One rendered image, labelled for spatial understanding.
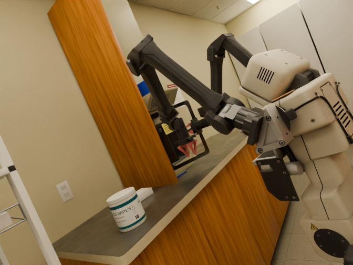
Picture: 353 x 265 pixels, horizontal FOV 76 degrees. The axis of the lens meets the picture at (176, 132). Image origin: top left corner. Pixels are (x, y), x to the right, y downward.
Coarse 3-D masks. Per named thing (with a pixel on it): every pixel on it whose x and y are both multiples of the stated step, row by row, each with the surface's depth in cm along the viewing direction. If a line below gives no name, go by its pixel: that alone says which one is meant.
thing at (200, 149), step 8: (176, 104) 153; (184, 104) 155; (184, 112) 154; (192, 112) 156; (152, 120) 148; (160, 120) 149; (184, 120) 154; (160, 128) 149; (160, 136) 149; (168, 136) 150; (176, 136) 152; (200, 136) 156; (168, 144) 150; (192, 144) 154; (200, 144) 156; (168, 152) 149; (176, 152) 151; (192, 152) 154; (200, 152) 156; (208, 152) 157; (176, 160) 151; (184, 160) 152; (192, 160) 154; (176, 168) 150
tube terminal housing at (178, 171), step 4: (156, 72) 169; (136, 76) 152; (140, 76) 155; (136, 80) 151; (140, 80) 154; (160, 80) 170; (164, 88) 171; (152, 112) 154; (188, 164) 167; (180, 168) 159; (184, 168) 162; (176, 172) 155; (180, 172) 158
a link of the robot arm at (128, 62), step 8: (128, 64) 81; (136, 64) 81; (144, 64) 86; (136, 72) 83; (144, 72) 85; (152, 72) 88; (144, 80) 93; (152, 80) 91; (152, 88) 94; (160, 88) 96; (152, 96) 102; (160, 96) 99; (160, 104) 103; (168, 104) 106; (160, 112) 110; (168, 112) 109; (168, 120) 113
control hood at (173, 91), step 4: (172, 88) 159; (176, 88) 163; (168, 92) 156; (172, 92) 161; (176, 92) 166; (144, 96) 143; (148, 96) 141; (172, 96) 164; (144, 100) 144; (148, 100) 142; (172, 100) 167; (148, 104) 143; (172, 104) 171; (148, 108) 145; (156, 108) 153
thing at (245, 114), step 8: (240, 112) 67; (248, 112) 65; (256, 112) 64; (240, 120) 67; (248, 120) 64; (256, 120) 60; (240, 128) 69; (248, 128) 65; (256, 128) 61; (248, 136) 63; (256, 136) 64
